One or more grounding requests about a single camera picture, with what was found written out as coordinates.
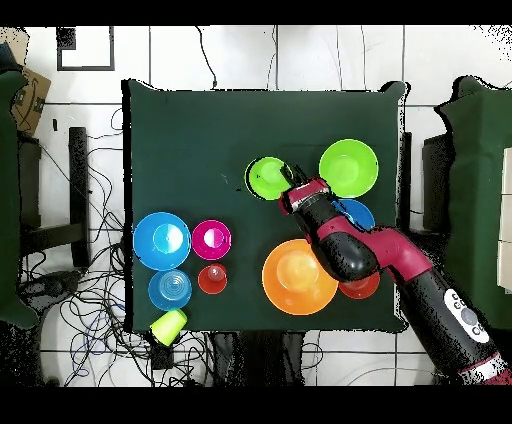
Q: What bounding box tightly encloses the small green bowl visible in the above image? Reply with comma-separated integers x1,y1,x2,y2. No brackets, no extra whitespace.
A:
244,156,295,201

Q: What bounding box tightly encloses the large yellow bowl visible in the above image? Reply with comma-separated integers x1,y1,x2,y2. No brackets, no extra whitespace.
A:
261,238,340,317

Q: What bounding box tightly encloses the large blue bowl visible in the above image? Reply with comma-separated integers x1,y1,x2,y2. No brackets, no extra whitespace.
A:
132,211,192,272
331,198,377,231

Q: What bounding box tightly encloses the small ribbed blue bowl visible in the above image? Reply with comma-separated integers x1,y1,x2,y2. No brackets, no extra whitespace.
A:
147,268,193,313

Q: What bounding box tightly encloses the green cup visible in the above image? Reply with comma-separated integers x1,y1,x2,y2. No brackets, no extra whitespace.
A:
149,308,189,348

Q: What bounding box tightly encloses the large green bowl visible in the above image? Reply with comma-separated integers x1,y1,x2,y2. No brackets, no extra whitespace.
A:
318,138,380,199

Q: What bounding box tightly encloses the dark green table cloth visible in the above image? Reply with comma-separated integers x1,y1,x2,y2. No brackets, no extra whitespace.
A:
121,78,409,333

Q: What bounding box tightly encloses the small pink bowl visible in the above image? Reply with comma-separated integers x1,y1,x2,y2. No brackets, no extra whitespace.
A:
191,218,233,262

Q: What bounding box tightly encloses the orange bowl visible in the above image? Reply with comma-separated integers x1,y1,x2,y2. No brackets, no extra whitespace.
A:
338,271,381,300

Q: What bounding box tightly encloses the orange cup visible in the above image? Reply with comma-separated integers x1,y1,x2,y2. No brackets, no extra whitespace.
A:
197,262,229,296

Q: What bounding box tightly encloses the black floor stand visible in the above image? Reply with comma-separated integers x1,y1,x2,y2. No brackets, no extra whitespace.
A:
398,130,455,241
17,126,91,269

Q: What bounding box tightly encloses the green cloth covered table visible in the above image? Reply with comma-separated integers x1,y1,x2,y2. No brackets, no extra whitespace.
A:
0,69,39,329
435,75,512,329

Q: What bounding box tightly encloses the black power strip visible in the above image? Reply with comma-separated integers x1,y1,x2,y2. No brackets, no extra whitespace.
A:
150,333,175,371

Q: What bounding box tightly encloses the black chair base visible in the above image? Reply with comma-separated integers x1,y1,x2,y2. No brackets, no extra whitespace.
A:
17,269,83,311

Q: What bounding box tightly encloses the cardboard box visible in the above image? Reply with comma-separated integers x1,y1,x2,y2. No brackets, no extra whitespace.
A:
9,65,52,138

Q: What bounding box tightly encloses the black floor cable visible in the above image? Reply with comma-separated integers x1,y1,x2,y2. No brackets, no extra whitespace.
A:
194,26,218,90

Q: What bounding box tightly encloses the black square frame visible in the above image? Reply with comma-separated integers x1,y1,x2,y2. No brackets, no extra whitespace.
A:
56,26,116,72

